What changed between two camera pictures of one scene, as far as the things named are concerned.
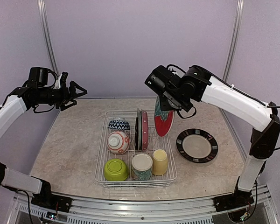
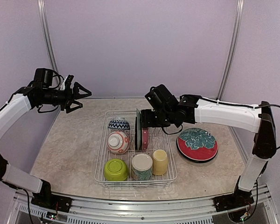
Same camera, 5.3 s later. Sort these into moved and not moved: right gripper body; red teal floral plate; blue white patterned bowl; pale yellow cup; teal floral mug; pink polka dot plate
Moved: red teal floral plate; right gripper body
Not moved: teal floral mug; pink polka dot plate; blue white patterned bowl; pale yellow cup
